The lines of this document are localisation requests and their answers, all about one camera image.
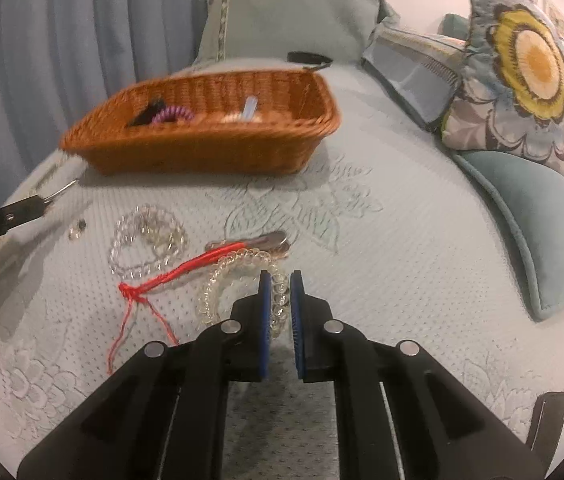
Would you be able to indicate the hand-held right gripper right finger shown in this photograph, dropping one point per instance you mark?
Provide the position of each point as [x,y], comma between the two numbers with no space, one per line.
[297,330]

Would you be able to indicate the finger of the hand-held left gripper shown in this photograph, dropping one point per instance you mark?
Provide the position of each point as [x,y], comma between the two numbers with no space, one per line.
[7,217]

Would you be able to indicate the large floral pillow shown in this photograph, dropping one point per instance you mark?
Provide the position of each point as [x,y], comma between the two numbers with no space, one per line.
[527,60]

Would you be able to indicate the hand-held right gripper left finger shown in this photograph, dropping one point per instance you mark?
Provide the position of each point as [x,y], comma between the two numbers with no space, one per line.
[263,330]

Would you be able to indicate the striped grey-blue pillow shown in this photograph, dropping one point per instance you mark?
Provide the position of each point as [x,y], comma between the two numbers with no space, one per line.
[412,72]

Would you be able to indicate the covered sofa armrest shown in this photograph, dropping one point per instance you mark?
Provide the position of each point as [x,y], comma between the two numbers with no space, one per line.
[292,15]

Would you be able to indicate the teal piped sofa cushion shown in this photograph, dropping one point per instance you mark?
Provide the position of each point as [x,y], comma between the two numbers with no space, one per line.
[527,220]

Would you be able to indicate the plain teal back cushion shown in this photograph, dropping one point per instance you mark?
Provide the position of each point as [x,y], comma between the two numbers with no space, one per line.
[454,24]

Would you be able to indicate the butterfly print picture frame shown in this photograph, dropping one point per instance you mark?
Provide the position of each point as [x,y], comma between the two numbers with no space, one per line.
[556,16]

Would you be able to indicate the brown wicker basket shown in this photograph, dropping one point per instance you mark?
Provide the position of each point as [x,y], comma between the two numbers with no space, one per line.
[202,152]

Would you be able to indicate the quilted teal sofa cover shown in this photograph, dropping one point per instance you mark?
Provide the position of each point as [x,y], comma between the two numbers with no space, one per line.
[402,260]

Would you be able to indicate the translucent white hair clip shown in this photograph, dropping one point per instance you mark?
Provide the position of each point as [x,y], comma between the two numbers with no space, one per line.
[250,109]

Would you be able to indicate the blue curtain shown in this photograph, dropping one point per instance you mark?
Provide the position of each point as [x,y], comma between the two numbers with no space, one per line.
[62,50]

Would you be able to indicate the black hair clip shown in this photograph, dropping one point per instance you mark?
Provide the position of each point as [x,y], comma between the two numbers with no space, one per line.
[147,112]

